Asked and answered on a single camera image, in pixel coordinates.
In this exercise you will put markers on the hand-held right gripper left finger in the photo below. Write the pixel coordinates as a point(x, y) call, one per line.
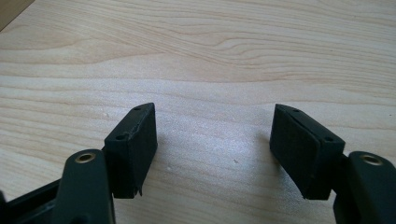
point(132, 155)

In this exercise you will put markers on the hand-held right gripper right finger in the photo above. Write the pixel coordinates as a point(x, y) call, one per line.
point(299, 149)

